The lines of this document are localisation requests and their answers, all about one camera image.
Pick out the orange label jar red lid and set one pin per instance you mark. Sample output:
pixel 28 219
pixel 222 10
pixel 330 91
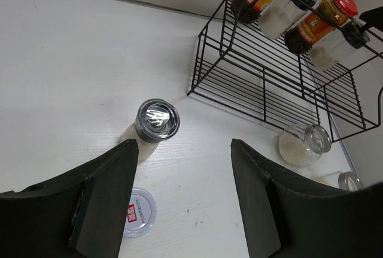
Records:
pixel 316 25

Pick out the black pump cap salt bottle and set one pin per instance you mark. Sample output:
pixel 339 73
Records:
pixel 281 15

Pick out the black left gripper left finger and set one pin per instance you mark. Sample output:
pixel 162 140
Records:
pixel 80 213

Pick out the round glass jar metal rim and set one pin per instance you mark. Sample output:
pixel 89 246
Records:
pixel 301 145

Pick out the black wire rack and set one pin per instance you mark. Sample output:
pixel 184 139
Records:
pixel 239 67

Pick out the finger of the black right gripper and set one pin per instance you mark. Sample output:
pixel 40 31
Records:
pixel 372 18

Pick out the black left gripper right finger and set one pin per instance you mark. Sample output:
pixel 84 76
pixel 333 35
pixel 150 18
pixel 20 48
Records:
pixel 287 215

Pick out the black knob cap salt bottle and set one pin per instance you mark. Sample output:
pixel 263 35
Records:
pixel 338 45

